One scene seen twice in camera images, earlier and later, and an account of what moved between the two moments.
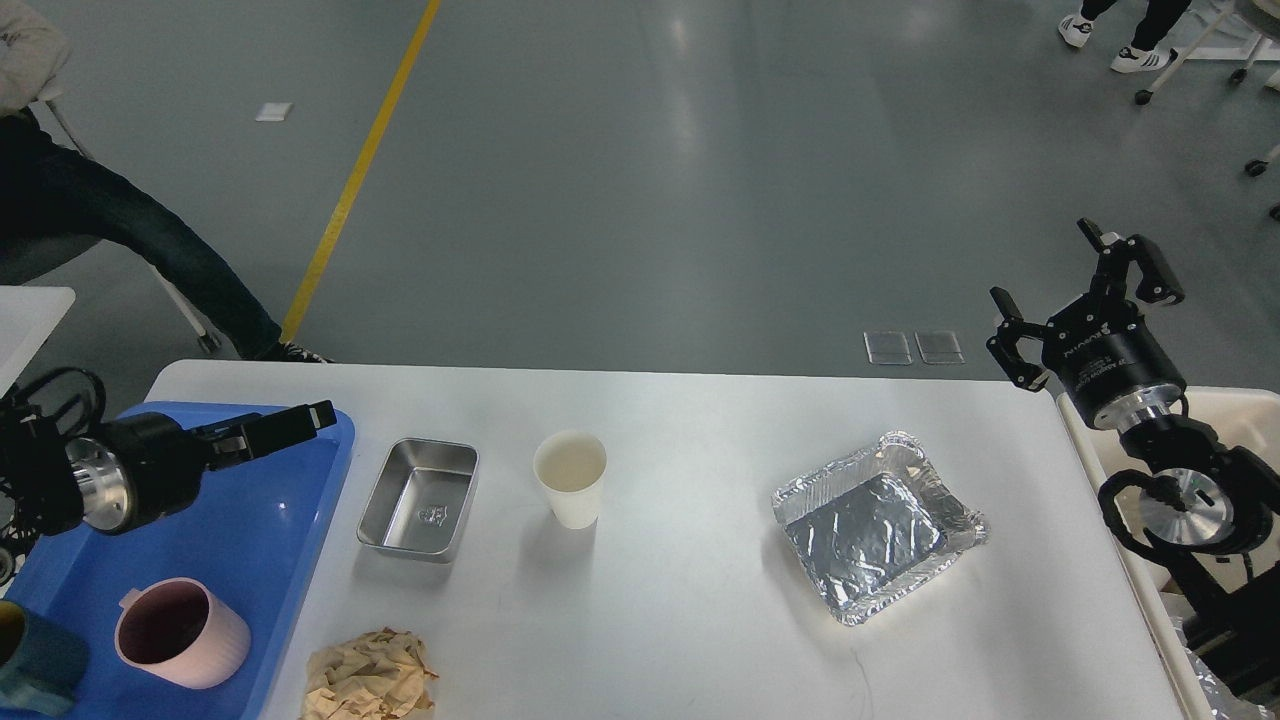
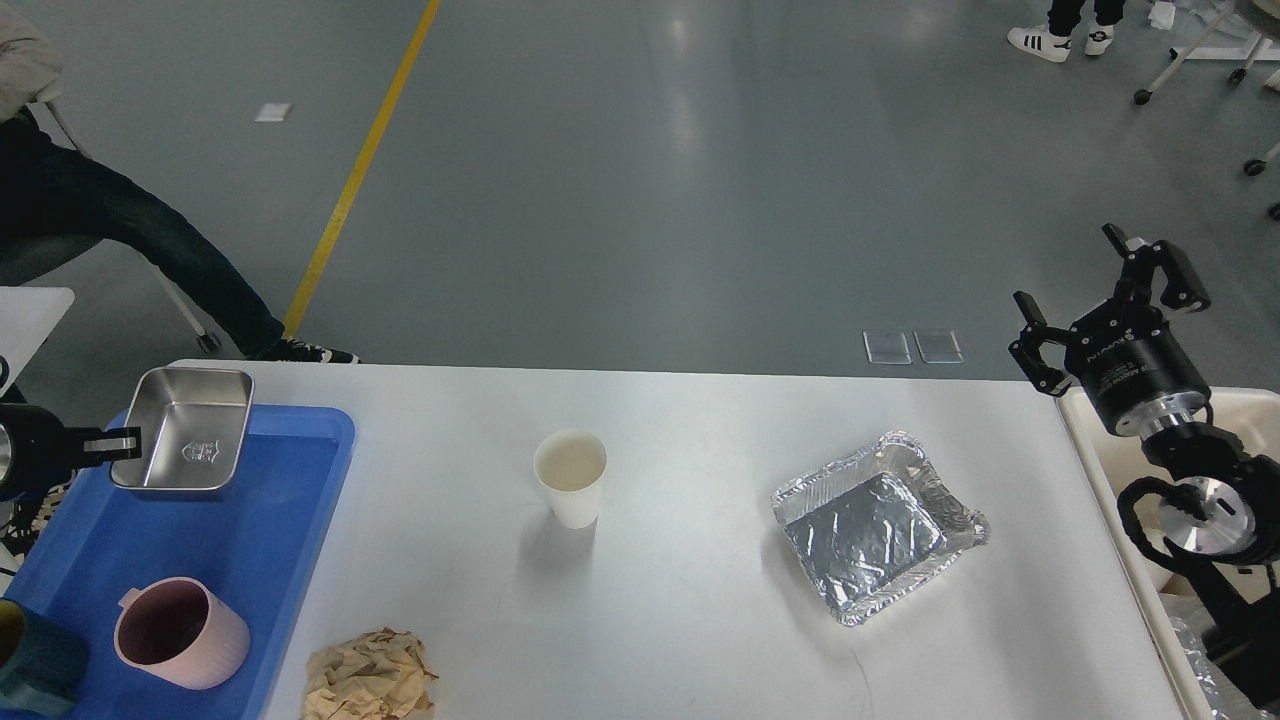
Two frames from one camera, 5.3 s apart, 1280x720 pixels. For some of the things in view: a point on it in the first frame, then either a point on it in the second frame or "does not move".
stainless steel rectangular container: x=421 y=502 → x=192 y=428
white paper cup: x=571 y=465 does not move
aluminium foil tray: x=864 y=527 does not move
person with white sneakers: x=1156 y=20 → x=1051 y=41
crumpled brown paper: x=375 y=676 does not move
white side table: x=27 y=315 does not move
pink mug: x=181 y=631 does not move
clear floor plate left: x=887 y=347 does not move
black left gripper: x=134 y=468 → x=37 y=451
